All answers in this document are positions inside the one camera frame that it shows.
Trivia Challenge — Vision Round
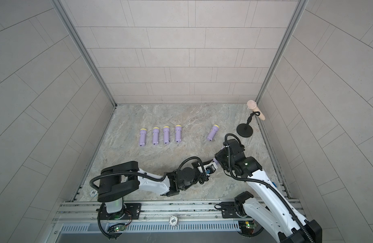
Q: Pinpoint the right circuit board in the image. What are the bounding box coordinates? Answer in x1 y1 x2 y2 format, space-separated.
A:
238 221 257 236

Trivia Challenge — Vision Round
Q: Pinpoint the left green circuit board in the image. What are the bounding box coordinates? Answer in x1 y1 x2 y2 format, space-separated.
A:
107 223 128 234

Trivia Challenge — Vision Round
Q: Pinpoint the purple flashlight horizontal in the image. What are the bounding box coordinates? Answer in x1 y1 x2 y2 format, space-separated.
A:
152 127 160 145

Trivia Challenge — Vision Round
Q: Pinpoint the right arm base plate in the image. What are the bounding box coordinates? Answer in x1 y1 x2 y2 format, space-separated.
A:
214 201 248 219

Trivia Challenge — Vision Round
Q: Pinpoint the white round floor sticker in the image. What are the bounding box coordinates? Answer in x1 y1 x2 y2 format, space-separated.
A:
90 190 97 197

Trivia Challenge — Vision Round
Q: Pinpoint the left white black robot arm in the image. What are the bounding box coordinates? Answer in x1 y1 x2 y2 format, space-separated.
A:
89 157 217 220

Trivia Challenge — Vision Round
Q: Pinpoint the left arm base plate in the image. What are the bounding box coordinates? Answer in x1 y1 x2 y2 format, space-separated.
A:
96 203 142 220

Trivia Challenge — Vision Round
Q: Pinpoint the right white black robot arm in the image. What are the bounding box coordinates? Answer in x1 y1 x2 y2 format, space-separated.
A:
214 133 322 243

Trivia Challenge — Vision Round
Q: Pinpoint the beige microphone on stand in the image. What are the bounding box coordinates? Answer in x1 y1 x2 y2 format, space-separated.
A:
247 100 265 121

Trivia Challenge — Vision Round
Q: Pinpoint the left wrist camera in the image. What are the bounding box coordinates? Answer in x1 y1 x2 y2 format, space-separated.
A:
204 162 217 176

